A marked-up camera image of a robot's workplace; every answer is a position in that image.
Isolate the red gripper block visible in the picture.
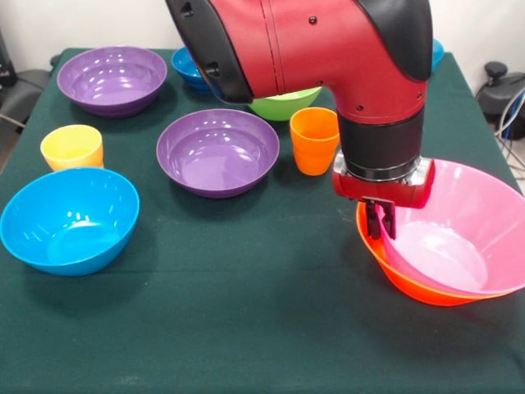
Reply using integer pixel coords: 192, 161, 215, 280
331, 158, 436, 241

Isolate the orange plastic bowl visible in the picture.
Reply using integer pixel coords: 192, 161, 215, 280
355, 200, 518, 308

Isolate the pink plastic bowl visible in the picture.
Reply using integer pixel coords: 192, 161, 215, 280
381, 158, 525, 297

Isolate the orange plastic cup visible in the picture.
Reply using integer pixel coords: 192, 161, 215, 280
289, 107, 342, 177

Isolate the green plastic bowl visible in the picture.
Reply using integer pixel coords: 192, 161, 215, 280
248, 85, 324, 122

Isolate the purple plastic bowl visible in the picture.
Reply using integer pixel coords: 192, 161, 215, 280
156, 108, 281, 199
56, 45, 168, 119

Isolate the light blue plastic cup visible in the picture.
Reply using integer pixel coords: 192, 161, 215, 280
431, 39, 445, 76

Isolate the dark green table cloth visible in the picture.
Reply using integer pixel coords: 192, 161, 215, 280
0, 48, 525, 394

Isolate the small dark blue bowl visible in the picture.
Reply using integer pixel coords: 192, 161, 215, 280
171, 47, 215, 96

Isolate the light blue plastic bowl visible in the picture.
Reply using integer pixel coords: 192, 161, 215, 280
0, 167, 141, 277

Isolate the yellow plastic cup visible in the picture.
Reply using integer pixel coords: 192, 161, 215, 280
39, 124, 105, 172

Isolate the tangle of floor cables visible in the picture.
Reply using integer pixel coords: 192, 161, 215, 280
494, 88, 525, 181

